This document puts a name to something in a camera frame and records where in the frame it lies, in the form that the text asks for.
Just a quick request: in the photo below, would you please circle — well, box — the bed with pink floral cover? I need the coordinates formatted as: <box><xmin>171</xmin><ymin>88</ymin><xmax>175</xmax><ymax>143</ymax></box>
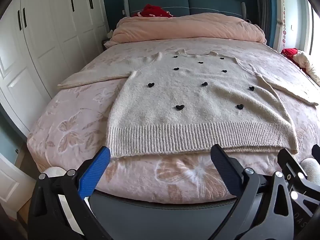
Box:
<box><xmin>26</xmin><ymin>39</ymin><xmax>320</xmax><ymax>203</ymax></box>

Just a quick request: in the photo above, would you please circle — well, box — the hanging bead string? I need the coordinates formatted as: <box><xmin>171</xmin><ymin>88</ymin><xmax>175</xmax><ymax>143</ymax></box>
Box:
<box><xmin>282</xmin><ymin>0</ymin><xmax>287</xmax><ymax>49</ymax></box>

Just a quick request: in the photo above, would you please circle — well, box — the person's right leg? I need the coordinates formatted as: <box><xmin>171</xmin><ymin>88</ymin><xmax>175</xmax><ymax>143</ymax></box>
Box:
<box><xmin>299</xmin><ymin>158</ymin><xmax>320</xmax><ymax>182</ymax></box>

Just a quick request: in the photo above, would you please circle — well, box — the red cloth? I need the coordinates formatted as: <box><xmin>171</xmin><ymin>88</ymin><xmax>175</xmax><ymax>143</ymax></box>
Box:
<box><xmin>280</xmin><ymin>48</ymin><xmax>299</xmax><ymax>61</ymax></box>

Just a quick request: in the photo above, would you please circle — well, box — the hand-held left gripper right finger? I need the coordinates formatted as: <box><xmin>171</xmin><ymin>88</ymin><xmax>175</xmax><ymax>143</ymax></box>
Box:
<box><xmin>211</xmin><ymin>144</ymin><xmax>295</xmax><ymax>240</ymax></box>

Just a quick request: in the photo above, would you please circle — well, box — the cream crumpled cloth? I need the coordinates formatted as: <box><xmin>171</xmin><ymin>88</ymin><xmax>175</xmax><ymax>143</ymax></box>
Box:
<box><xmin>292</xmin><ymin>50</ymin><xmax>320</xmax><ymax>84</ymax></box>

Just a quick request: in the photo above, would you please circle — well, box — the red pillow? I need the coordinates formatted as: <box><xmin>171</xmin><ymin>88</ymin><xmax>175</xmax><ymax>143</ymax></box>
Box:
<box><xmin>132</xmin><ymin>4</ymin><xmax>173</xmax><ymax>18</ymax></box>

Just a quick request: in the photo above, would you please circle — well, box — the white panelled door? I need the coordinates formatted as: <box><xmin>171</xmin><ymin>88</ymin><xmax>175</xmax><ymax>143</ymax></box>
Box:
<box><xmin>0</xmin><ymin>152</ymin><xmax>36</xmax><ymax>230</ymax></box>

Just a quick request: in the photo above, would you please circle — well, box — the cream sweater with black hearts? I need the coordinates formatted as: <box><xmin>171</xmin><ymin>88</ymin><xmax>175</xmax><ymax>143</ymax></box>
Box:
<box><xmin>57</xmin><ymin>50</ymin><xmax>319</xmax><ymax>158</ymax></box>

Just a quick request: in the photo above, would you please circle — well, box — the dark blue curtain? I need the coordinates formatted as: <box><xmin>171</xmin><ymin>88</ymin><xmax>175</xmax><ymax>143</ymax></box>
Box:
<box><xmin>254</xmin><ymin>0</ymin><xmax>278</xmax><ymax>52</ymax></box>

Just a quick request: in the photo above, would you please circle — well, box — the white patterned fabric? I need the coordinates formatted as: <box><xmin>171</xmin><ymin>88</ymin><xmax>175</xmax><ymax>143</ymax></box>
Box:
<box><xmin>44</xmin><ymin>166</ymin><xmax>67</xmax><ymax>178</ymax></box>

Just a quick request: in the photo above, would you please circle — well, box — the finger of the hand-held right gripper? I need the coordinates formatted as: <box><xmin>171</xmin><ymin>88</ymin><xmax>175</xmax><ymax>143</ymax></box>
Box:
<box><xmin>311</xmin><ymin>144</ymin><xmax>320</xmax><ymax>164</ymax></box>
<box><xmin>277</xmin><ymin>148</ymin><xmax>320</xmax><ymax>230</ymax></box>

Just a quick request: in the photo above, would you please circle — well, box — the dark grey bed frame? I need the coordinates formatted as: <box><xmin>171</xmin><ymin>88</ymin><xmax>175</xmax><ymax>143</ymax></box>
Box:
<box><xmin>82</xmin><ymin>189</ymin><xmax>275</xmax><ymax>240</ymax></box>

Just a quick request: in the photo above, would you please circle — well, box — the white wardrobe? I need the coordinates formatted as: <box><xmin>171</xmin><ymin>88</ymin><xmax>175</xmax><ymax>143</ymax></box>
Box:
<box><xmin>0</xmin><ymin>0</ymin><xmax>109</xmax><ymax>140</ymax></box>

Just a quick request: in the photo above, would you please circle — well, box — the pink duvet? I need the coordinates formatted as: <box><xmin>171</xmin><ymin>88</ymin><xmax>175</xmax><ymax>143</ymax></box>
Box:
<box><xmin>104</xmin><ymin>15</ymin><xmax>267</xmax><ymax>48</ymax></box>

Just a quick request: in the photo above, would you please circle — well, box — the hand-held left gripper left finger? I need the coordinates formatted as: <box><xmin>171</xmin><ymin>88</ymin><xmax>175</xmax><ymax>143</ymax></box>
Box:
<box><xmin>27</xmin><ymin>146</ymin><xmax>113</xmax><ymax>240</ymax></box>

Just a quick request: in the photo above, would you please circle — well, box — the window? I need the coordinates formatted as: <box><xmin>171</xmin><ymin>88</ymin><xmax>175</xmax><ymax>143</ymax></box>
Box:
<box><xmin>306</xmin><ymin>1</ymin><xmax>320</xmax><ymax>57</ymax></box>

